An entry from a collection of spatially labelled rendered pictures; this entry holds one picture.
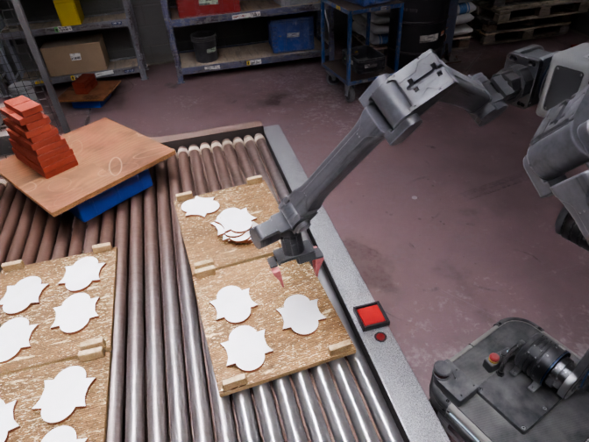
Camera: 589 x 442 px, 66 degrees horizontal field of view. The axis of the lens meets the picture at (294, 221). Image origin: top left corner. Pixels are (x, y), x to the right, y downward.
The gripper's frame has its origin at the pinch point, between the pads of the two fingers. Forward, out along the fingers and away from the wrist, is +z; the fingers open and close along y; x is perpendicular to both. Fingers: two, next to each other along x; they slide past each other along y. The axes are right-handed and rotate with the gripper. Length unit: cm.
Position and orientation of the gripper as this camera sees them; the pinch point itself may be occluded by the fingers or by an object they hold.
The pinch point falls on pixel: (299, 278)
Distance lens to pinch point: 124.9
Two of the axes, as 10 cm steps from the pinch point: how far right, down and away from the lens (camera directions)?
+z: 1.7, 8.7, 4.6
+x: 2.7, 4.1, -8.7
